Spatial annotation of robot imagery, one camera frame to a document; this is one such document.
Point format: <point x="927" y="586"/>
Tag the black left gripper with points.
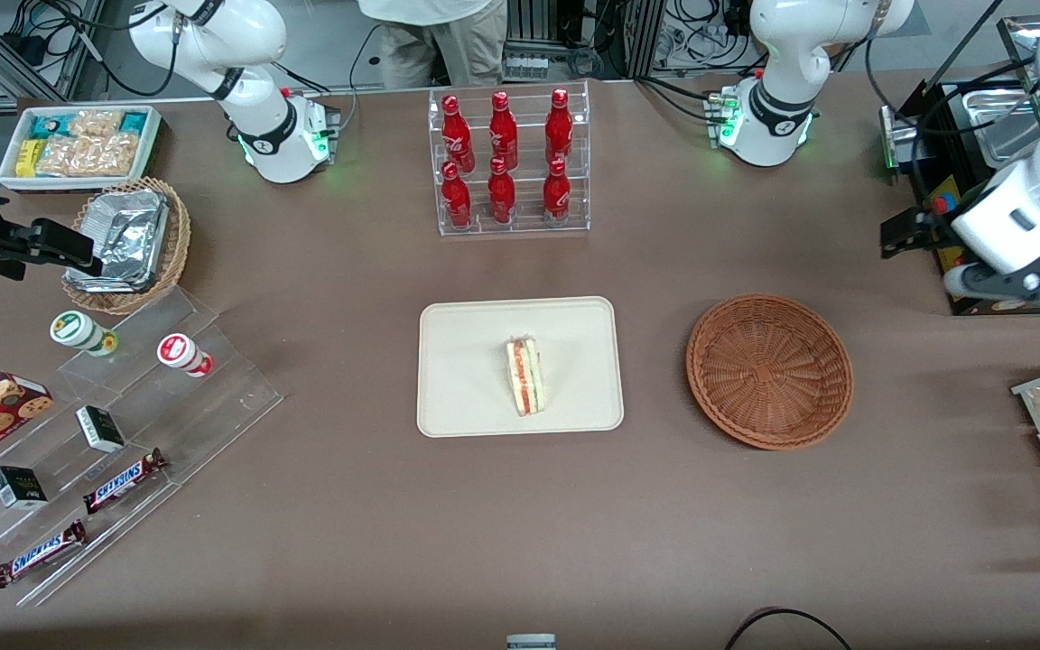
<point x="930" y="228"/>

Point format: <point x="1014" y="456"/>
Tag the triangle sandwich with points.
<point x="527" y="379"/>

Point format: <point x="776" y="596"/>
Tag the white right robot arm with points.
<point x="258" y="117"/>

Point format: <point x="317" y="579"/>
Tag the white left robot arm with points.
<point x="777" y="54"/>

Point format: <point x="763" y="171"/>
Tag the tan oval wicker basket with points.
<point x="179" y="244"/>

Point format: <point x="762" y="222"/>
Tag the brown round wicker basket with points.
<point x="768" y="370"/>

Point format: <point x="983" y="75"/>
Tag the steel tray with orange food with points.
<point x="1021" y="45"/>

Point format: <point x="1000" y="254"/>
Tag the cream plastic serving tray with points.
<point x="466" y="370"/>

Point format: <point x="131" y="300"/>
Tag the green capped small bottle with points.
<point x="76" y="329"/>

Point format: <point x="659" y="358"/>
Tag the yellow snack packet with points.
<point x="27" y="158"/>

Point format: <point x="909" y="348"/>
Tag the silver foil container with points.
<point x="127" y="235"/>

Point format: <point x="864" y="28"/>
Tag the large clear rice cracker bag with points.
<point x="87" y="156"/>

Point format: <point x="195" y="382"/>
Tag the black countertop machine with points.
<point x="935" y="135"/>

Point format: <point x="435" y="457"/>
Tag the teal snack packet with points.
<point x="46" y="126"/>
<point x="134" y="122"/>

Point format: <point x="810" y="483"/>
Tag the small clear rice cracker bag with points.
<point x="96" y="123"/>

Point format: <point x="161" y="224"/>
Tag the white rectangular snack bin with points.
<point x="152" y="149"/>

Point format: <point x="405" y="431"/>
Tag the steel pan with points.
<point x="994" y="113"/>

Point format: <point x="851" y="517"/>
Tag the red capped small bottle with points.
<point x="179" y="352"/>

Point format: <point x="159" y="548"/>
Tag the small black carton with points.
<point x="19" y="487"/>
<point x="100" y="429"/>

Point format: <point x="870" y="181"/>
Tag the clear acrylic step display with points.
<point x="177" y="415"/>

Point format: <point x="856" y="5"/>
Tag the brown snickers bar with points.
<point x="123" y="481"/>
<point x="40" y="552"/>

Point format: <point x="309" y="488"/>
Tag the red cola bottle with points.
<point x="504" y="134"/>
<point x="457" y="200"/>
<point x="502" y="197"/>
<point x="557" y="197"/>
<point x="559" y="128"/>
<point x="458" y="135"/>

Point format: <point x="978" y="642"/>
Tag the clear acrylic bottle rack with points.
<point x="524" y="117"/>

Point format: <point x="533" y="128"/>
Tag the white terminal block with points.
<point x="525" y="67"/>

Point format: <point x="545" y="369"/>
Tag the person in beige trousers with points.
<point x="434" y="41"/>

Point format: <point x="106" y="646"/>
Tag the small grey white device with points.
<point x="531" y="642"/>

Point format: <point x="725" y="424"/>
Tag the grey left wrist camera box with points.
<point x="1007" y="284"/>

